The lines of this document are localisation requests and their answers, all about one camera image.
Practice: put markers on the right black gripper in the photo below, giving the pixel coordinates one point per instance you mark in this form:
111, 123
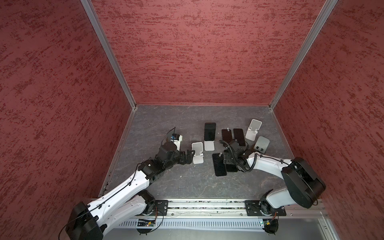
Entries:
227, 158

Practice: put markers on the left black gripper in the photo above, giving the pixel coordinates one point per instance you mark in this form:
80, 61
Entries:
189, 157

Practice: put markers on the black phone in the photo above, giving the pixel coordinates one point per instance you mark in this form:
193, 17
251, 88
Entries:
239, 137
209, 132
231, 168

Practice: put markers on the white phone stand front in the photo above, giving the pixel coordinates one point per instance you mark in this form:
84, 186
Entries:
198, 158

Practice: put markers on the white phone stand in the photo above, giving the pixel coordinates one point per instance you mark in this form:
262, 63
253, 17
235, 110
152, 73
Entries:
209, 146
253, 129
198, 158

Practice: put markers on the silver edged phone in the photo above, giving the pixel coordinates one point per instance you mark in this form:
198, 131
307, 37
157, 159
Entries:
227, 135

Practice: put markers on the purple case phone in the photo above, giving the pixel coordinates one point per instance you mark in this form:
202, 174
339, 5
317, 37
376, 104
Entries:
219, 166

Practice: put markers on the grey stand wooden base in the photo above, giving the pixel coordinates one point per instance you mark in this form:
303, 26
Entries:
261, 145

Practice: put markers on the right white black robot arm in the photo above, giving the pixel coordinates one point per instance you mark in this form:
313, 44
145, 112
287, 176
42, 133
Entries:
302, 185

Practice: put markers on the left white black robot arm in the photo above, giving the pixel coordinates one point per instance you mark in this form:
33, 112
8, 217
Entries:
94, 220

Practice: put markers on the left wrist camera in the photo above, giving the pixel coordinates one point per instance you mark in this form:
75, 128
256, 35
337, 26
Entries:
177, 139

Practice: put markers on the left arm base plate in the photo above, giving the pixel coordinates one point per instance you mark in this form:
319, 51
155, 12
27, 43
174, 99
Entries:
160, 206

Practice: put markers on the aluminium frame rail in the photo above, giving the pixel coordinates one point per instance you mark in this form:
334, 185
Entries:
234, 208

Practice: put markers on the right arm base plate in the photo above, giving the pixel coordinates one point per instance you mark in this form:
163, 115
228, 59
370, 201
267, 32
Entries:
255, 208

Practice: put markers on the white slotted cable duct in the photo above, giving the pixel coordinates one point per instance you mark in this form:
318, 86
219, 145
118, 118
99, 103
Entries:
253, 225

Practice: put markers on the right corner aluminium post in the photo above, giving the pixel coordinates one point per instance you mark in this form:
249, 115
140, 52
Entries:
317, 26

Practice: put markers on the corner aluminium post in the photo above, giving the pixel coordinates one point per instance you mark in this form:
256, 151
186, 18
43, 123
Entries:
317, 26
97, 26

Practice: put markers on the left corner aluminium post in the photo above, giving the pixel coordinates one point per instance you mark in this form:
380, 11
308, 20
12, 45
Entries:
97, 26

